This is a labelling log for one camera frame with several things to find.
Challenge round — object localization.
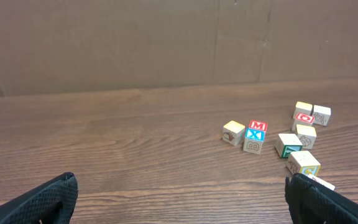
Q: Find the red M letter block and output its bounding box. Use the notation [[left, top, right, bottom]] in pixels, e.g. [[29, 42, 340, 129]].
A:
[[249, 119, 268, 132]]

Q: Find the red Y leaf block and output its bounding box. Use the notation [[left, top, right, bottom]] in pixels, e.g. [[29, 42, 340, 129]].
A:
[[308, 174, 335, 191]]

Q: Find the yellow top squirrel block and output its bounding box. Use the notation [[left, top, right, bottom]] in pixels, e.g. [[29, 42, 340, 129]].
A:
[[222, 121, 246, 146]]

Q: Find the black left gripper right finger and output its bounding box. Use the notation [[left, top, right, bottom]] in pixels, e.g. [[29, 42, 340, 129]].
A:
[[285, 173, 358, 224]]

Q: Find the red framed symbol block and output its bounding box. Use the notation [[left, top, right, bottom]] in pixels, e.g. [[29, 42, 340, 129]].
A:
[[291, 112, 315, 132]]

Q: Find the cardboard back panel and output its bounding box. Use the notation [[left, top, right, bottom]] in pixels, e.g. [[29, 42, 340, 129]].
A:
[[0, 0, 358, 96]]

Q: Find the yellow top turtle block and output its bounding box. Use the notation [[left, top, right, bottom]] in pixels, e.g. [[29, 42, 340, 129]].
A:
[[295, 124, 317, 150]]

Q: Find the yellow top far block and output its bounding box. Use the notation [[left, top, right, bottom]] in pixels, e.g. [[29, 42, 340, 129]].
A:
[[292, 101, 313, 119]]

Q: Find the plain wood picture block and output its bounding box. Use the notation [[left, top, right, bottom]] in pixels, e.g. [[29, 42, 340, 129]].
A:
[[312, 105, 331, 126]]

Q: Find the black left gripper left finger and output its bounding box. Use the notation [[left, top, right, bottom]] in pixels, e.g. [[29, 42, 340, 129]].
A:
[[0, 172, 78, 224]]

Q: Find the green letter wood block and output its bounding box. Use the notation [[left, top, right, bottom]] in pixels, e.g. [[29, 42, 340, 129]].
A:
[[275, 133, 303, 158]]

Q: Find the blue X letter block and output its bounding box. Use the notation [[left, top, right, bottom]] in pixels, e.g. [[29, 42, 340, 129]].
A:
[[243, 128, 265, 154]]

